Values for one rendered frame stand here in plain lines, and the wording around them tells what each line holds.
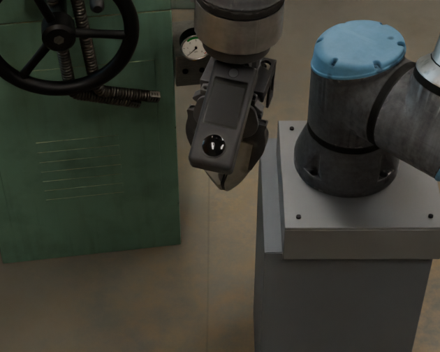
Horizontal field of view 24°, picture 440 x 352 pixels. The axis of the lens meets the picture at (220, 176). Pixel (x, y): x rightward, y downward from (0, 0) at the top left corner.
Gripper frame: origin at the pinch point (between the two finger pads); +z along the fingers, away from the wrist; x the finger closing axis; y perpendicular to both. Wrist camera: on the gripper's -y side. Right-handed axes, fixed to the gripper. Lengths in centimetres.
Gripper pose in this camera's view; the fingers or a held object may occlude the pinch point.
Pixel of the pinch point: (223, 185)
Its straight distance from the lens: 117.0
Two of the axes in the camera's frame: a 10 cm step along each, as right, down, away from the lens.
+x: -9.6, -2.1, 1.6
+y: 2.7, -6.6, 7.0
